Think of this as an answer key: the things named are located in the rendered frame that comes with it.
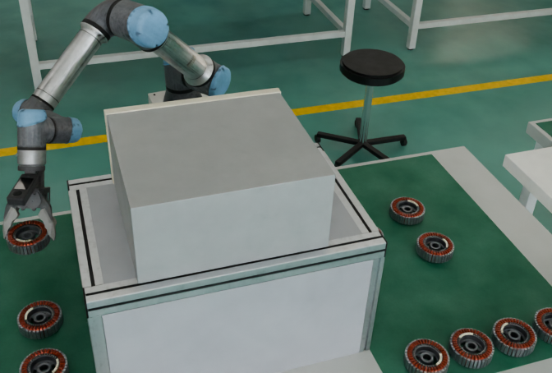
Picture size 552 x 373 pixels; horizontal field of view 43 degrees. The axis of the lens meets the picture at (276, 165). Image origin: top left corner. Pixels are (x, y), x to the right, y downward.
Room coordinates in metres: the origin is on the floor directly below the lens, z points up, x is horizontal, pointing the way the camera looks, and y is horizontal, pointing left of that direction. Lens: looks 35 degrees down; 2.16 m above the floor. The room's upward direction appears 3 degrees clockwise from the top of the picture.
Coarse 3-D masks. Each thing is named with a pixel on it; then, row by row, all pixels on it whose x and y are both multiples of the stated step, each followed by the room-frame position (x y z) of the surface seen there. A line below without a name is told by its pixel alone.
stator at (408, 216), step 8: (400, 200) 1.83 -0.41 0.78; (408, 200) 1.83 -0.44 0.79; (416, 200) 1.83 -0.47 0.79; (392, 208) 1.79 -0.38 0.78; (400, 208) 1.81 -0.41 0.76; (408, 208) 1.80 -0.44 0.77; (416, 208) 1.80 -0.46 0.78; (424, 208) 1.79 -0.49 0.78; (392, 216) 1.77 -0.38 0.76; (400, 216) 1.75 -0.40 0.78; (408, 216) 1.74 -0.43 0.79; (416, 216) 1.75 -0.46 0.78; (408, 224) 1.74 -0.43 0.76
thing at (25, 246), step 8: (16, 224) 1.46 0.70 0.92; (24, 224) 1.47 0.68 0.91; (32, 224) 1.47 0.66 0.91; (40, 224) 1.47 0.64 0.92; (8, 232) 1.43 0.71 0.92; (16, 232) 1.44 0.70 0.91; (24, 232) 1.46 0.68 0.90; (32, 232) 1.45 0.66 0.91; (40, 232) 1.44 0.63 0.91; (8, 240) 1.40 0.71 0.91; (16, 240) 1.40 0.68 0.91; (24, 240) 1.40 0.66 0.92; (32, 240) 1.41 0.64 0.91; (40, 240) 1.41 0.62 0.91; (48, 240) 1.43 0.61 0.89; (16, 248) 1.38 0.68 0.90; (24, 248) 1.38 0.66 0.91; (32, 248) 1.39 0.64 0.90; (40, 248) 1.40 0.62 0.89
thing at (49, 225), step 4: (44, 208) 1.47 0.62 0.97; (40, 212) 1.47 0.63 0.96; (44, 212) 1.47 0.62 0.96; (40, 216) 1.46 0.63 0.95; (44, 216) 1.46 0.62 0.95; (48, 216) 1.46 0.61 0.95; (44, 220) 1.46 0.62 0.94; (48, 220) 1.46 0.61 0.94; (56, 220) 1.50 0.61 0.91; (44, 224) 1.45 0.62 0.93; (48, 224) 1.45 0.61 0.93; (52, 224) 1.45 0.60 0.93; (48, 228) 1.44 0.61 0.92; (52, 228) 1.45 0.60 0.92; (48, 232) 1.44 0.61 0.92; (52, 232) 1.44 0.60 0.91; (52, 236) 1.44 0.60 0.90
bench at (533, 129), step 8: (544, 120) 2.46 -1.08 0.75; (528, 128) 2.43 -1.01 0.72; (536, 128) 2.39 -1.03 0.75; (544, 128) 2.39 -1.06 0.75; (536, 136) 2.38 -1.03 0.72; (544, 136) 2.34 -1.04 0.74; (536, 144) 2.41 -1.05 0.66; (544, 144) 2.33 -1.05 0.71; (528, 192) 2.38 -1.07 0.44; (520, 200) 2.41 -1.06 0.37; (528, 200) 2.37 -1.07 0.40; (528, 208) 2.38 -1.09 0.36
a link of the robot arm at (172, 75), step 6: (192, 48) 2.27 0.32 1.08; (168, 66) 2.21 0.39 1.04; (168, 72) 2.22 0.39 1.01; (174, 72) 2.20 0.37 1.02; (180, 72) 2.19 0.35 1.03; (168, 78) 2.22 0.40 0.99; (174, 78) 2.20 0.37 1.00; (180, 78) 2.19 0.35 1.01; (168, 84) 2.22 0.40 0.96; (174, 84) 2.21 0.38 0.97; (180, 84) 2.20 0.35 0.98
